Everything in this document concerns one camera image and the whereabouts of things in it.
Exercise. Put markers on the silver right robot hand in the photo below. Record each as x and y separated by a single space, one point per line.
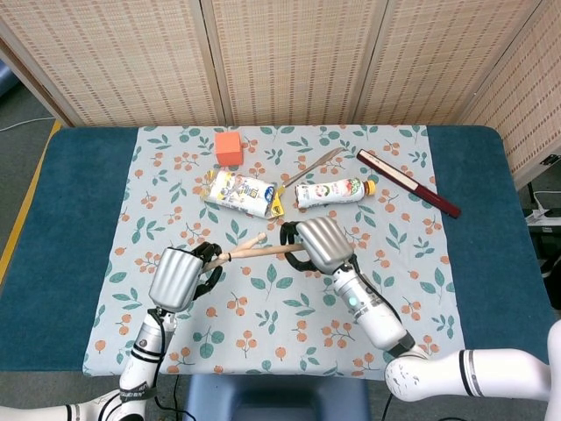
322 241

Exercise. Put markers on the wrapped pack of white rolls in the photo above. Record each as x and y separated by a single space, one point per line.
239 193

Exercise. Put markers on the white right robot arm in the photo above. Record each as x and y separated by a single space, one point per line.
381 320

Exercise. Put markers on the white bottle with yellow cap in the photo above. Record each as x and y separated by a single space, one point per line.
328 193

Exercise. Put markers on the orange block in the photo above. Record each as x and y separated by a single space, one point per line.
229 148

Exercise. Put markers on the metal table knife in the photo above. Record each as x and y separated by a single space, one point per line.
315 166

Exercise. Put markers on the floral tablecloth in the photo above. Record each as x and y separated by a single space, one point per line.
263 316

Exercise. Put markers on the dark red closed folding fan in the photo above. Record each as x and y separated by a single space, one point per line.
407 182

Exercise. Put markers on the woven bamboo folding screen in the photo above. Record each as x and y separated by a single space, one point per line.
285 57

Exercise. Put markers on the wooden stick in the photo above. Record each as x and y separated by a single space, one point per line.
245 245
271 251

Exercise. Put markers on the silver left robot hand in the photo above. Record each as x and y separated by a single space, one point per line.
175 276

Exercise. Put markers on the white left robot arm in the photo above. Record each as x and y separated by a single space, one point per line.
144 346

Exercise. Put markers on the white power strip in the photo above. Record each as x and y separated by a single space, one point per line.
541 215

